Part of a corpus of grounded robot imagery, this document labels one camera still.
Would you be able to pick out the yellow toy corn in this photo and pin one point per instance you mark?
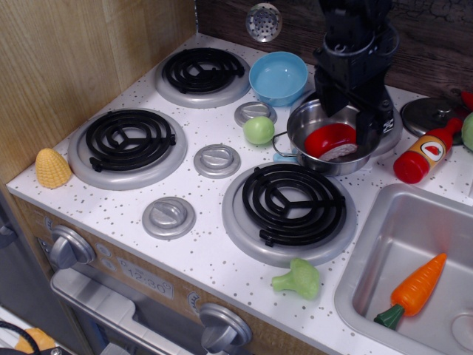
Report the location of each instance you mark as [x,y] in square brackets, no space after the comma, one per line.
[51,168]

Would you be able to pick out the light blue toy bowl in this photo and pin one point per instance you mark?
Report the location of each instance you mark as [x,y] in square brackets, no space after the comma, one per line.
[278,78]

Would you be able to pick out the back left black burner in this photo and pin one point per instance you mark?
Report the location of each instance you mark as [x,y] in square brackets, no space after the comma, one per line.
[202,78]

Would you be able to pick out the silver oven knob left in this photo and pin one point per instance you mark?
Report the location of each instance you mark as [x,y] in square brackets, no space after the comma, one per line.
[69,248]

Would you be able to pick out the red and white toy sushi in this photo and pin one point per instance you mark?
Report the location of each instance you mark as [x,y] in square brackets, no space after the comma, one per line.
[331,141]

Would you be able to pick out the orange toy carrot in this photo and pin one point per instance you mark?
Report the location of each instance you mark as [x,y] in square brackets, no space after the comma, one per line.
[411,295]

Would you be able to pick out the light green toy ball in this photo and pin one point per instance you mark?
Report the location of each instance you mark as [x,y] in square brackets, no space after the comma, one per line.
[259,130]

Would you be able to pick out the silver stovetop knob front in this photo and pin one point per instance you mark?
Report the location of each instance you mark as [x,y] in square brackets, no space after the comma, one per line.
[168,218]

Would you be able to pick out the silver oven knob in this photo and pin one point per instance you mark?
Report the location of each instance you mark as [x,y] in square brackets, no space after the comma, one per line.
[224,331]
[69,248]

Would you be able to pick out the silver oven knob right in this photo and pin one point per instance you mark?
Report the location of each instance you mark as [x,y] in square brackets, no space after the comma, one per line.
[224,331]

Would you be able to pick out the green toy broccoli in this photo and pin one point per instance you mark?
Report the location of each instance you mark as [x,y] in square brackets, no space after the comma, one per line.
[303,278]

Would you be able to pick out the silver oven door handle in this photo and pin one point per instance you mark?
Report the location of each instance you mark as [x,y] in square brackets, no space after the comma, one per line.
[111,309]

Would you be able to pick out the green toy vegetable right edge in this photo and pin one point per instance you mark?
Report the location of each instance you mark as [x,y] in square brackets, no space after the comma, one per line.
[467,132]

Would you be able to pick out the red toy pepper right edge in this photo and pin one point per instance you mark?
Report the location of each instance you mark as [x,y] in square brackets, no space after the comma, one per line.
[467,98]

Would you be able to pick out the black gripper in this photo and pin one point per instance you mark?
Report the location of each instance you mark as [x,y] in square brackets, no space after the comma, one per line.
[356,76]

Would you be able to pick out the front right black burner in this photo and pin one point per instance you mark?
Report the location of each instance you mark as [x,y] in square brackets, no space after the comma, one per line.
[280,211]

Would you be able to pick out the small steel pot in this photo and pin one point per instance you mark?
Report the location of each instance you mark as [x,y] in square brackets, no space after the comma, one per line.
[306,119]

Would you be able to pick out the hanging round metal strainer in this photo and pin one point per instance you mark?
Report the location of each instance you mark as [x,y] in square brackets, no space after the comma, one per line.
[263,22]

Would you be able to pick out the silver toy sink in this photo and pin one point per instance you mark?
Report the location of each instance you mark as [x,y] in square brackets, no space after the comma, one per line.
[405,229]

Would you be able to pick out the red toy ketchup bottle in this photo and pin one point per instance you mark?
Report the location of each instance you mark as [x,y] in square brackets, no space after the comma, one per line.
[417,162]

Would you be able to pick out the silver stovetop knob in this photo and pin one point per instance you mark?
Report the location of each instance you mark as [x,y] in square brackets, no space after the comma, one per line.
[249,110]
[217,161]
[168,218]

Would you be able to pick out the front left black burner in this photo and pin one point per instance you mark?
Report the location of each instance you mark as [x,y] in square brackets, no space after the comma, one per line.
[127,149]

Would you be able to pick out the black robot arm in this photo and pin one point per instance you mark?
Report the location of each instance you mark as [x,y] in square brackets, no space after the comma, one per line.
[354,22]

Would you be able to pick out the silver stovetop knob back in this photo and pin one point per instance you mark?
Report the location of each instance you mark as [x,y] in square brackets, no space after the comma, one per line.
[249,110]

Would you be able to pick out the orange toy bottom left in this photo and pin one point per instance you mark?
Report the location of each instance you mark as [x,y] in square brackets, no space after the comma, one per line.
[42,340]

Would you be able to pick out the steel pot lid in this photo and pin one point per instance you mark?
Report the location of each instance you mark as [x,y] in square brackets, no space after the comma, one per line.
[424,114]

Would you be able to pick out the silver stovetop knob middle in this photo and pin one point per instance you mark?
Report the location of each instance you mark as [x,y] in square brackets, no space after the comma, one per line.
[217,161]

